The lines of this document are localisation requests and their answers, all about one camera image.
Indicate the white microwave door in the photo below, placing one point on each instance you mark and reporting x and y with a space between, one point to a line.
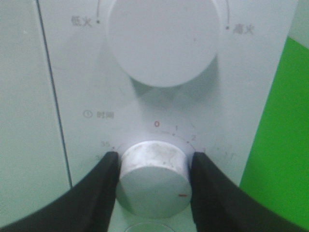
33 170

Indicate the white microwave oven body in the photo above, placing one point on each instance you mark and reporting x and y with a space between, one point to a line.
102 109

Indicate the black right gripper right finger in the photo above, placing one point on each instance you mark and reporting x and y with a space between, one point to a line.
218 205

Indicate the white microwave knob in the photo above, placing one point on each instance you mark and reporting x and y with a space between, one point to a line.
164 43
154 180

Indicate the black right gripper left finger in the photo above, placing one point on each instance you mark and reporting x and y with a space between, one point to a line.
87 207

